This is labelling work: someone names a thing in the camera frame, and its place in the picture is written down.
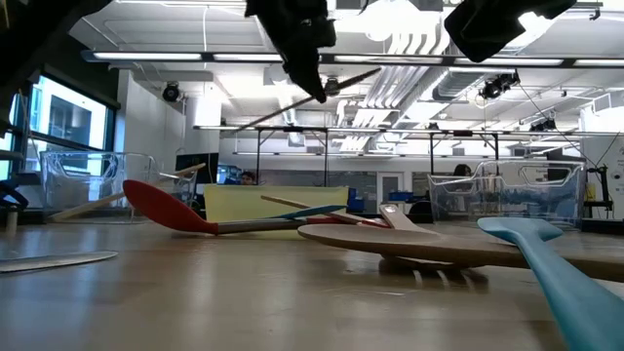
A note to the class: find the yellow translucent plastic bin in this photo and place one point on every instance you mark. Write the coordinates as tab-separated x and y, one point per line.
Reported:
234	202

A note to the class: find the wooden slotted spoon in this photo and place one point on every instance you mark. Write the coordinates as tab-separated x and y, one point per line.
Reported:
397	219

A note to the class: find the window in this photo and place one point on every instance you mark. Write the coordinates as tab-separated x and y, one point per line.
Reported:
68	117

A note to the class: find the black truss frame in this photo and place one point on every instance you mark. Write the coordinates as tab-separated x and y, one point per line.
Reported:
292	129

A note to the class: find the long blue silicone spatula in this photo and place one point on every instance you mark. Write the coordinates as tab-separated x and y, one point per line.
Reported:
575	302

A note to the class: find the large wooden spoon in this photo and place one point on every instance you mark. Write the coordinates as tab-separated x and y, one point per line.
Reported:
414	244

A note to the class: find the black ceiling camera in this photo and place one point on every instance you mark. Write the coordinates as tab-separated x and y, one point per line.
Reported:
171	91
333	88
497	85

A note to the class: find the dark blue chair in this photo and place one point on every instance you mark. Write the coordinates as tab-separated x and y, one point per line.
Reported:
12	192

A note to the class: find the short blue silicone spatula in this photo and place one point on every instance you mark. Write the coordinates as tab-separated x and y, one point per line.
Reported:
317	210

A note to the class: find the wooden fork spoon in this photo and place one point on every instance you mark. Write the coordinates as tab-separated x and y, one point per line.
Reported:
83	207

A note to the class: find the clear plastic bin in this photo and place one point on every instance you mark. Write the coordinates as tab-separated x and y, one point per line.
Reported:
97	195
507	205

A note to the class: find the black equipment stand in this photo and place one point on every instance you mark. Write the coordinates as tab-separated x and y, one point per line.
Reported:
604	190

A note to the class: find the black monitor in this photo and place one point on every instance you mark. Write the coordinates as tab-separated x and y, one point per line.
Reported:
195	168

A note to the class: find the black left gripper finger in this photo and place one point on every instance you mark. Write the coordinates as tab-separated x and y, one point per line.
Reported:
318	63
304	73

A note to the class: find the blue crate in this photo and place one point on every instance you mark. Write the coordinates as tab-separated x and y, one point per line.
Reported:
402	196
356	202

